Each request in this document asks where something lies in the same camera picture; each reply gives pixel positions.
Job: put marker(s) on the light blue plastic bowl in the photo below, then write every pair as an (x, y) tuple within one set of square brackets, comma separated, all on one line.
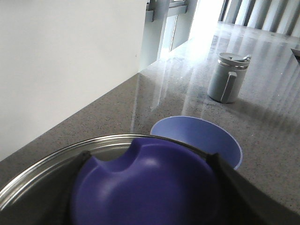
[(201, 134)]

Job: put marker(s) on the grey lidded condiment jar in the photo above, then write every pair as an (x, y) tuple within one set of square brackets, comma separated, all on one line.
[(228, 77)]

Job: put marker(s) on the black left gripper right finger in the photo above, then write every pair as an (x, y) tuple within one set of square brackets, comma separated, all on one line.
[(245, 204)]

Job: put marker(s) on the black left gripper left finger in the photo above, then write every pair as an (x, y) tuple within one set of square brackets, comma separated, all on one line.
[(47, 203)]

